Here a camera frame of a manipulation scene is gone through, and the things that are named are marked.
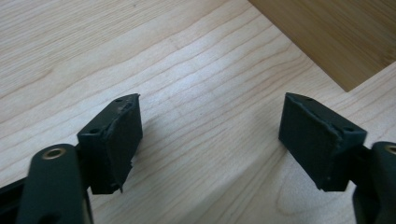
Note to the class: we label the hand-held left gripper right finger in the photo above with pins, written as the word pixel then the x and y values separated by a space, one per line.
pixel 314 146

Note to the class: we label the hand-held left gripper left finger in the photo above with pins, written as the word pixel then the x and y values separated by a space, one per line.
pixel 115 146

